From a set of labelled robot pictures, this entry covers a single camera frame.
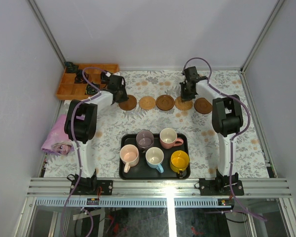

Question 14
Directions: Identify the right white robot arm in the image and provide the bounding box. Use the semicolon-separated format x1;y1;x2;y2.
180;67;243;177

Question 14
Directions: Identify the wooden compartment tray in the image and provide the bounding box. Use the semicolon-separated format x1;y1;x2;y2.
56;63;119;100

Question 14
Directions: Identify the woven rattan coaster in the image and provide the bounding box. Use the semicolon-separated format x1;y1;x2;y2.
175;96;193;111
139;96;156;110

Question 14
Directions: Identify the black serving tray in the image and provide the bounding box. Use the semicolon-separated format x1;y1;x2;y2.
119;133;191;180

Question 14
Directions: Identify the purple printed cloth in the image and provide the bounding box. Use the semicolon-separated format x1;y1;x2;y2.
41;115;74;156

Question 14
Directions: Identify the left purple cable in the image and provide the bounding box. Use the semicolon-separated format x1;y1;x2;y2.
60;67;111;237

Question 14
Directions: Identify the black green rolled item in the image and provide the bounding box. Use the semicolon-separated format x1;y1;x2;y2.
85;84;100;96

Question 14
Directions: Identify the pink mug white inside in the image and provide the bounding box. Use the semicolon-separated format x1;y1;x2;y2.
159;128;184;149

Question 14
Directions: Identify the aluminium front rail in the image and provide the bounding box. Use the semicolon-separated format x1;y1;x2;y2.
27;177;292;208

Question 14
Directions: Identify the light blue mug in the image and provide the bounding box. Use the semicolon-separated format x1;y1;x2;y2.
145;147;164;173

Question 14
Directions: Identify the light pink mug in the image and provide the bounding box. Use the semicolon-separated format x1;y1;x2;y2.
120;144;139;173

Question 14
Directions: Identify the yellow mug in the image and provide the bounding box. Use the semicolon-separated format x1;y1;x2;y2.
170;150;190;178

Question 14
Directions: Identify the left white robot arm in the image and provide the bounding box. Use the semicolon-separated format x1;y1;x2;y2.
64;72;128;195

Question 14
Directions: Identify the brown wooden coaster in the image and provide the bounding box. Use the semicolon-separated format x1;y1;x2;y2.
118;95;137;111
194;98;212;114
156;95;175;111

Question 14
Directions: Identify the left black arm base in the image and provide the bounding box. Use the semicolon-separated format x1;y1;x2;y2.
67;172;113;196

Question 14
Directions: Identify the purple glass cup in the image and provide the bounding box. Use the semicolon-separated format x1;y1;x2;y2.
136;130;154;150

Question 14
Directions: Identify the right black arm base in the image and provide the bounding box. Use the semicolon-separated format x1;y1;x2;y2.
194;172;244;196

